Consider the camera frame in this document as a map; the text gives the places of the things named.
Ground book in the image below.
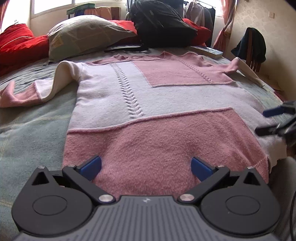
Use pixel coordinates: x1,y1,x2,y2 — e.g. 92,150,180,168
188,46,223,59

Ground pink patterned curtain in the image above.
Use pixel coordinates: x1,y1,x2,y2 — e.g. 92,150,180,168
213,0,237,52

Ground window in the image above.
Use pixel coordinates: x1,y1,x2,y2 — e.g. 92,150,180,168
32,0,130,15

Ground pink and white sweater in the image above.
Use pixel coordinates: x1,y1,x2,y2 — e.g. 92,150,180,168
0,51,287,200

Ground row of hanging clothes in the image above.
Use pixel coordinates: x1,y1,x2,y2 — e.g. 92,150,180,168
183,0,216,47

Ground green checked bedspread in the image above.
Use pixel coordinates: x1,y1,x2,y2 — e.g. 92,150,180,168
0,44,287,232

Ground dark green jacket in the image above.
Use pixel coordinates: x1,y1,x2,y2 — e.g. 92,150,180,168
231,27,267,63

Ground side table with cloth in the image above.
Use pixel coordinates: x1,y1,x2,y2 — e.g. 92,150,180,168
67,3,96,18

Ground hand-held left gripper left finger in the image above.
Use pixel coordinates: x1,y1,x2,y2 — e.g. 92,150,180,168
32,155,115,206

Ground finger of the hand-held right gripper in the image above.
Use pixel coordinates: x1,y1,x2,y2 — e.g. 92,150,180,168
263,105,288,117
255,124,286,137

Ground grey checked pillow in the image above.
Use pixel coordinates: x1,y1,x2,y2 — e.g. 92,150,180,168
47,15,137,62

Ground black backpack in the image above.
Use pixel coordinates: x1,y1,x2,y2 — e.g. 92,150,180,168
104,0,198,52

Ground red quilt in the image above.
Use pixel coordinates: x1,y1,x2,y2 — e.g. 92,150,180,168
109,19,212,47

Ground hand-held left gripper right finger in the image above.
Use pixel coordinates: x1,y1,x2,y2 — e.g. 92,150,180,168
177,156,261,206

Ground wooden chair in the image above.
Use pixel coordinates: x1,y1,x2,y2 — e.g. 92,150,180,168
245,30,263,73

